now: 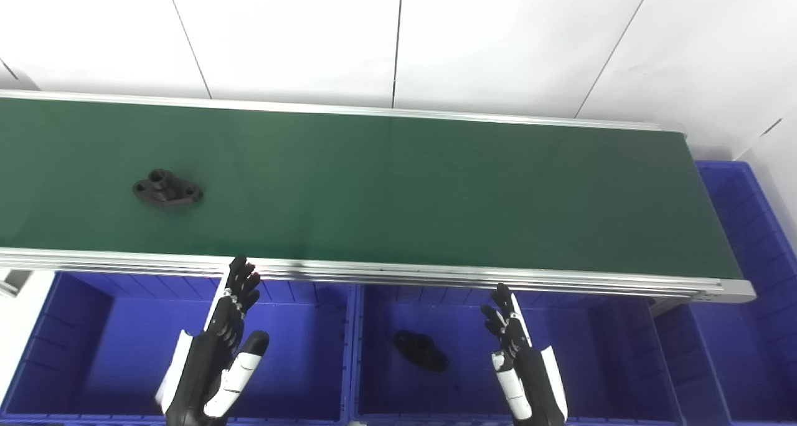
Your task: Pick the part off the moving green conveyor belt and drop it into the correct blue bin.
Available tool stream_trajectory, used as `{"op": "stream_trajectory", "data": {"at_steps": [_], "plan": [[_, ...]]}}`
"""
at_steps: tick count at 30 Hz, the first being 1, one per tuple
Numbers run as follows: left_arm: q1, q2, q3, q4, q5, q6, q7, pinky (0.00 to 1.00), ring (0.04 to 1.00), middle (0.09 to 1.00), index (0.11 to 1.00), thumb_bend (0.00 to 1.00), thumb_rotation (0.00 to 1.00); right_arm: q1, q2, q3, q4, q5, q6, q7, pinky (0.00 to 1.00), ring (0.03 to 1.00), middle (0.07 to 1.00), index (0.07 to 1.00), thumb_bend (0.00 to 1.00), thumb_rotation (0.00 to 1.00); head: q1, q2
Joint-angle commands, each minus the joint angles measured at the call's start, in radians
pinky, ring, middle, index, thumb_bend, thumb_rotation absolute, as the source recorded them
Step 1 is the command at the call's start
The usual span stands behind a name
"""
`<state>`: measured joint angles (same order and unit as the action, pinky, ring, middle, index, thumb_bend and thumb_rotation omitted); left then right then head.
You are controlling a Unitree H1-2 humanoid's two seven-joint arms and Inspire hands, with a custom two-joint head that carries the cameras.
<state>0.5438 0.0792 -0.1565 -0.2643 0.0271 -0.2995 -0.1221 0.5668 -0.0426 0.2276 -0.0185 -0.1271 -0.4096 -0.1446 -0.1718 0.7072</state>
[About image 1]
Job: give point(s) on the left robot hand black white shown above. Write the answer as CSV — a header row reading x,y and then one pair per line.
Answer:
x,y
215,364

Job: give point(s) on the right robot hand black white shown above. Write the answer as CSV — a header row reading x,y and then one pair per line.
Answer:
x,y
528,376

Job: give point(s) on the black flanged metal part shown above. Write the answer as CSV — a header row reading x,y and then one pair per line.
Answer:
x,y
167,188

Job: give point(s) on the blue plastic bin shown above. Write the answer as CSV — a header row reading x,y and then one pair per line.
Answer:
x,y
168,351
498,357
744,301

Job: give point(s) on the black part with oval flange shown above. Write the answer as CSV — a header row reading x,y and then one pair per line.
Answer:
x,y
421,350

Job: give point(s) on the green conveyor belt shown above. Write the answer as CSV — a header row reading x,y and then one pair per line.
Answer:
x,y
367,192
386,275

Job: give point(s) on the white conveyor leg bracket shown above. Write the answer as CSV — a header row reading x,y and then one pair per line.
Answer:
x,y
14,283

